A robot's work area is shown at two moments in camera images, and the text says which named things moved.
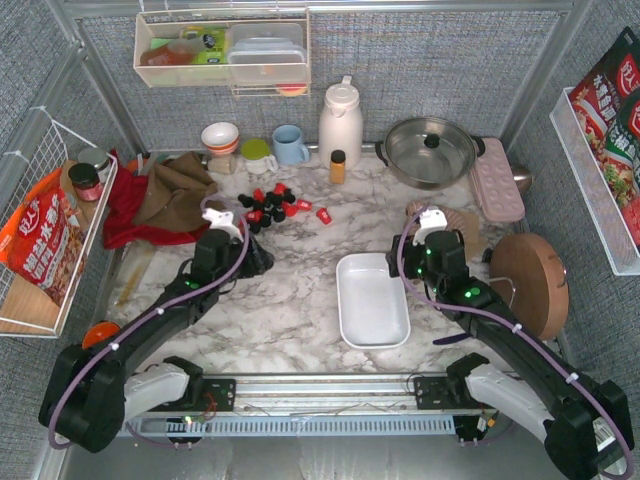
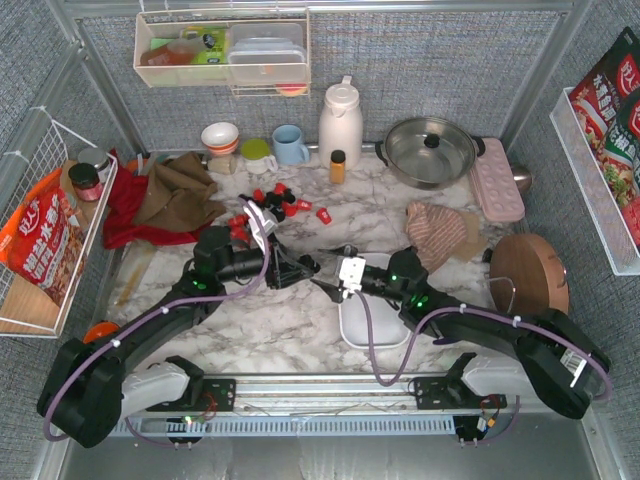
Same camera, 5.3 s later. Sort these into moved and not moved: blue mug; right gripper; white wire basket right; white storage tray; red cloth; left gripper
Moved: left gripper; right gripper
Not moved: red cloth; white storage tray; white wire basket right; blue mug
